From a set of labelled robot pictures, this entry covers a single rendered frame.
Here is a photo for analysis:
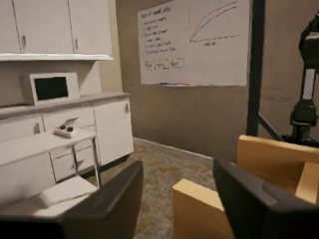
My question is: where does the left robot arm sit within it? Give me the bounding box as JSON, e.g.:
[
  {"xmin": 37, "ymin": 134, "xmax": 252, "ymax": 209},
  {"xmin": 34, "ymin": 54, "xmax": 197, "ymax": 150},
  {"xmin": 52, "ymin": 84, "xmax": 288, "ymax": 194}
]
[{"xmin": 288, "ymin": 10, "xmax": 319, "ymax": 141}]

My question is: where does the wooden rail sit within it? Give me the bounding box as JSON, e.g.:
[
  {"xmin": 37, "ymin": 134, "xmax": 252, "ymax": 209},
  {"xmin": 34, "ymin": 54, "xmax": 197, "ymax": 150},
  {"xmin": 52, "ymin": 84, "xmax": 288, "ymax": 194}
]
[{"xmin": 296, "ymin": 162, "xmax": 319, "ymax": 203}]

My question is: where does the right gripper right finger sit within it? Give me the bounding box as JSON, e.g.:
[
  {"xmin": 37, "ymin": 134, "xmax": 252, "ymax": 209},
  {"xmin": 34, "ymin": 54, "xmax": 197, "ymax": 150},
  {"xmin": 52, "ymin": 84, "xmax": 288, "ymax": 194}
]
[{"xmin": 212, "ymin": 157, "xmax": 319, "ymax": 239}]

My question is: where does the tan wooden board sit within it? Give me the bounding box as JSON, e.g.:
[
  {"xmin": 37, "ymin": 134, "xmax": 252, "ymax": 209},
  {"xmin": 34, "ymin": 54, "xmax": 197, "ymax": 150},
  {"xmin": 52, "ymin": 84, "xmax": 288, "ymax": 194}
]
[
  {"xmin": 171, "ymin": 179, "xmax": 235, "ymax": 239},
  {"xmin": 236, "ymin": 135, "xmax": 319, "ymax": 194}
]

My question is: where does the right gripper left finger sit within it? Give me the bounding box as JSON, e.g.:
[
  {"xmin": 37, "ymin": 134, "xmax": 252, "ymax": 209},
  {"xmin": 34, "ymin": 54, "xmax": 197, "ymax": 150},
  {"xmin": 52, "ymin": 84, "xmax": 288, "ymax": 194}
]
[{"xmin": 0, "ymin": 160, "xmax": 144, "ymax": 239}]

